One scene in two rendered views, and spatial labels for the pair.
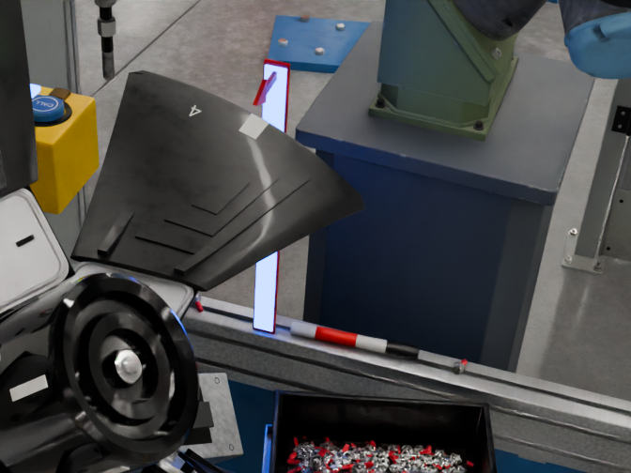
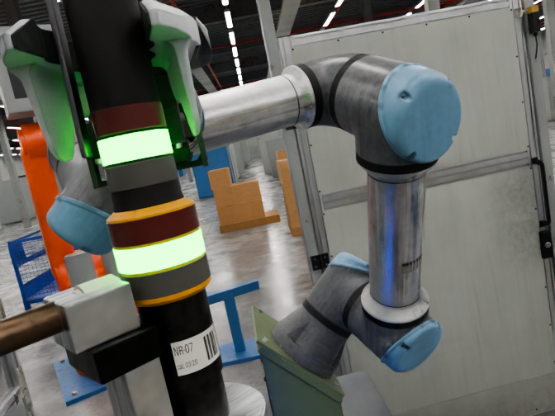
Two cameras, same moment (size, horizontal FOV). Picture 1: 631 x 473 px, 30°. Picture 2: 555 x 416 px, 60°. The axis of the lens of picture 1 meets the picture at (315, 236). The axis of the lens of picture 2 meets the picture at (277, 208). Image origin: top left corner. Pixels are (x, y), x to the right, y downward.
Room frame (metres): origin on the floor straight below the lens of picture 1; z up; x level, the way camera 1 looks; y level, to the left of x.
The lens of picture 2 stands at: (0.36, 0.15, 1.59)
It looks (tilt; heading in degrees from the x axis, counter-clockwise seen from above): 8 degrees down; 340
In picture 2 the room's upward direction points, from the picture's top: 11 degrees counter-clockwise
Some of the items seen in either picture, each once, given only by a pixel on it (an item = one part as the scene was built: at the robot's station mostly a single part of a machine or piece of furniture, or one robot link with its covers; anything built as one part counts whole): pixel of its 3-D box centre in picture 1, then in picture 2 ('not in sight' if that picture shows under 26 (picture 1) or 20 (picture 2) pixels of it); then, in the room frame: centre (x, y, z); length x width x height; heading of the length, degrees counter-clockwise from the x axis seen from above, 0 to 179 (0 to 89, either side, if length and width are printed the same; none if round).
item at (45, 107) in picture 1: (44, 110); not in sight; (1.01, 0.29, 1.08); 0.04 x 0.04 x 0.02
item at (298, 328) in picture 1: (354, 340); not in sight; (0.93, -0.05, 0.87); 0.14 x 0.01 x 0.01; 80
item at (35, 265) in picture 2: not in sight; (66, 259); (7.85, 0.77, 0.49); 1.27 x 0.88 x 0.98; 161
